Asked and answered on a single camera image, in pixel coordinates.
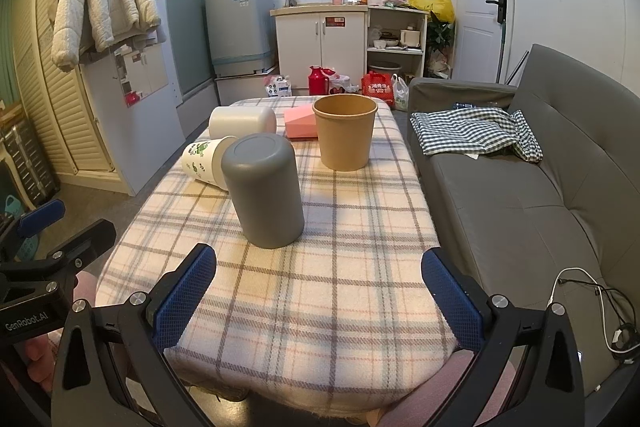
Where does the dark suitcase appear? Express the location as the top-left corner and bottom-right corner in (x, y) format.
(0, 119), (61, 210)

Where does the yellow plastic bag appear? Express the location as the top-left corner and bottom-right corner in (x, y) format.
(405, 0), (456, 24)

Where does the white and blue package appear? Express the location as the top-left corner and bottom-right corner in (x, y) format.
(263, 74), (294, 99)

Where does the white plastic bag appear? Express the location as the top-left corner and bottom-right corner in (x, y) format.
(392, 74), (411, 112)

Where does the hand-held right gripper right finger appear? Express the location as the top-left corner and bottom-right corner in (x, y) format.
(395, 247), (586, 427)

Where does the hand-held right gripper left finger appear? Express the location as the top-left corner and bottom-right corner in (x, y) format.
(51, 243), (218, 427)

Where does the white open shelf unit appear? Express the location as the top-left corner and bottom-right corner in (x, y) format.
(365, 5), (430, 84)

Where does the white cable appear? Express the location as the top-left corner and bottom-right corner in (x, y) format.
(550, 268), (637, 356)

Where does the louvered wardrobe door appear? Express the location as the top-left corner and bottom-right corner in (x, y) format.
(0, 0), (124, 180)

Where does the white and pink bag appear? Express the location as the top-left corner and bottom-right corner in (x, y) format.
(322, 68), (361, 96)

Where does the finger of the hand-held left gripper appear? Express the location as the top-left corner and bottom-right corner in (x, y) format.
(0, 199), (66, 255)
(0, 219), (117, 289)

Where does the white plastic cup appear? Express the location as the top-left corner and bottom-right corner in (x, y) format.
(208, 106), (277, 140)

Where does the black door handle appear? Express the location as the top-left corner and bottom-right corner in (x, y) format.
(485, 0), (509, 24)

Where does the brown paper cup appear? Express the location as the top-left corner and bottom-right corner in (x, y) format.
(312, 95), (379, 172)

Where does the red thermos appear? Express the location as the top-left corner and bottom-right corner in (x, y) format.
(307, 66), (327, 96)

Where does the pink box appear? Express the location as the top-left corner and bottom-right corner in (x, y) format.
(284, 104), (321, 140)

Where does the plaid tablecloth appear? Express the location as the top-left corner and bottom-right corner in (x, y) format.
(95, 96), (459, 420)

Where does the black cable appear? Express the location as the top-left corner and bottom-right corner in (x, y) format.
(556, 276), (640, 364)

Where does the green checked cloth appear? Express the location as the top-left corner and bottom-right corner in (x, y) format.
(411, 108), (544, 164)

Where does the green plant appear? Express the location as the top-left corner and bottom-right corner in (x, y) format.
(428, 19), (454, 58)

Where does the red shopping bag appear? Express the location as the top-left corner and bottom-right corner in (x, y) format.
(361, 71), (397, 108)

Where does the grey plastic cup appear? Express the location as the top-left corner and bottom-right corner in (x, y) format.
(221, 133), (306, 250)

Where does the white paper cup green print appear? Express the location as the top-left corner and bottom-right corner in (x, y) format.
(181, 136), (239, 189)

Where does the grey washing machine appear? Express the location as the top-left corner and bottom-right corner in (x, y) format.
(204, 0), (279, 78)

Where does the white sink cabinet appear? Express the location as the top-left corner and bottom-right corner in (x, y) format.
(270, 4), (370, 97)

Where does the grey sofa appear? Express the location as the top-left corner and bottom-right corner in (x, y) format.
(406, 43), (640, 410)

